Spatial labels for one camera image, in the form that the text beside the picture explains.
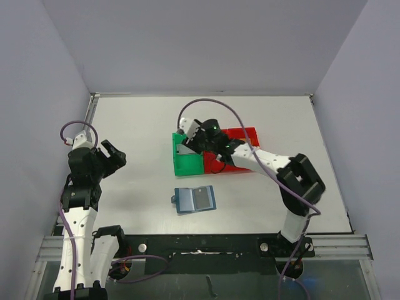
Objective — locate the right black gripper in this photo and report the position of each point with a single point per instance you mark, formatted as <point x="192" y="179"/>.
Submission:
<point x="196" y="143"/>

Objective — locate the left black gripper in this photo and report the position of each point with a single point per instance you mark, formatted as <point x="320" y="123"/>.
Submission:
<point x="106" y="157"/>

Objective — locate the silver VIP card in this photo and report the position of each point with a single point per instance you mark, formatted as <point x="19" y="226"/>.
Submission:
<point x="183" y="150"/>

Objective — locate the green plastic bin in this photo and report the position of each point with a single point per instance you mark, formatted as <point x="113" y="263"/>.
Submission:
<point x="185" y="165"/>

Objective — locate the dark grey card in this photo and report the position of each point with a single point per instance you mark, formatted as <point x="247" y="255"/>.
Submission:
<point x="201" y="198"/>

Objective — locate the blue leather card holder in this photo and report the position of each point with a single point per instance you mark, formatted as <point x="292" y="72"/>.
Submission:
<point x="188" y="200"/>

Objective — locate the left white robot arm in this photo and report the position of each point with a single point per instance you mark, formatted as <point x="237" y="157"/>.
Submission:
<point x="87" y="252"/>

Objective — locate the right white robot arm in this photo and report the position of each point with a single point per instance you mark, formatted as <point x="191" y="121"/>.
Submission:
<point x="300" y="185"/>

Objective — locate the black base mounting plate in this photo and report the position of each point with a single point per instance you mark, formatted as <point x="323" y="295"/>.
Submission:
<point x="220" y="254"/>

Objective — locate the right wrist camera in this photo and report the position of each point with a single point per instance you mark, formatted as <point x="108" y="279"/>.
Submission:
<point x="188" y="127"/>

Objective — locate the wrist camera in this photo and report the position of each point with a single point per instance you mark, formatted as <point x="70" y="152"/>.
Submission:
<point x="188" y="127"/>
<point x="81" y="140"/>

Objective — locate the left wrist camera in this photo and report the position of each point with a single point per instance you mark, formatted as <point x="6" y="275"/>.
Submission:
<point x="81" y="140"/>

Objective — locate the aluminium frame rail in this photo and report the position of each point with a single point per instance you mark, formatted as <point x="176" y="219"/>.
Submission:
<point x="314" y="246"/>

